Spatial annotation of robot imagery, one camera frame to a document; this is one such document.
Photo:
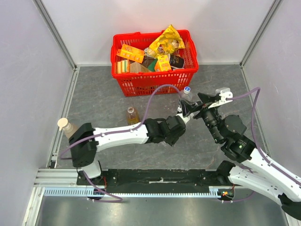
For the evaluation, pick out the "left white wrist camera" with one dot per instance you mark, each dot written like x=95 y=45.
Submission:
x=187 y=118

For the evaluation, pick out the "striped sponge pack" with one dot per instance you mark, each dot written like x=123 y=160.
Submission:
x=123 y=66

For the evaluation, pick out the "orange box left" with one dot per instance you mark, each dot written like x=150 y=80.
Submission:
x=131 y=53

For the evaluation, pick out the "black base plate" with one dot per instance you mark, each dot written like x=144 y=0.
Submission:
x=160 y=180

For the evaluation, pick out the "wooden block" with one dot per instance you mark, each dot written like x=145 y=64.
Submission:
x=138 y=68

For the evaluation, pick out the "yellow tea bottle red label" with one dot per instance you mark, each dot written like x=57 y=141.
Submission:
x=132 y=116

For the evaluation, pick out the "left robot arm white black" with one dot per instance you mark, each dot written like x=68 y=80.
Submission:
x=87 y=141

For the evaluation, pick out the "yellow snack bag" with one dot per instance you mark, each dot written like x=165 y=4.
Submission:
x=168 y=42

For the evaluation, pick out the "red plastic shopping basket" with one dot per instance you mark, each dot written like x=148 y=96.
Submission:
x=140 y=79

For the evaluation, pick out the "clear wrapped snack pack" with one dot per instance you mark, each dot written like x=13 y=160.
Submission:
x=150 y=52

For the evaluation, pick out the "orange box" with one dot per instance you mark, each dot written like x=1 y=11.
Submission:
x=162 y=64
x=131 y=53

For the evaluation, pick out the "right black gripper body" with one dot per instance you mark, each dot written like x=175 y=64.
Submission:
x=201 y=108

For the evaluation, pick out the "white cable duct rail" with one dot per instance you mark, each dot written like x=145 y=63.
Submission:
x=92 y=192

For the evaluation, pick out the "clear bottle blue cap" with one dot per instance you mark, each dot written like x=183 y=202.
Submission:
x=185 y=95

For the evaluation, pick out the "orange box right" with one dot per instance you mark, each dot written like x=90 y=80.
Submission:
x=162 y=64

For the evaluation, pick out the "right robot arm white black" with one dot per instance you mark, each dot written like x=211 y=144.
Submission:
x=262 y=174

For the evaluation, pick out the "green package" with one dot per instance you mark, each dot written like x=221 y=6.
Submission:
x=151 y=67

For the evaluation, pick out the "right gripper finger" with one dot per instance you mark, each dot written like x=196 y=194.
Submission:
x=207 y=99
x=187 y=107

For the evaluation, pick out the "beige bottle round cap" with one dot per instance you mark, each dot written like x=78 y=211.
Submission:
x=68 y=128

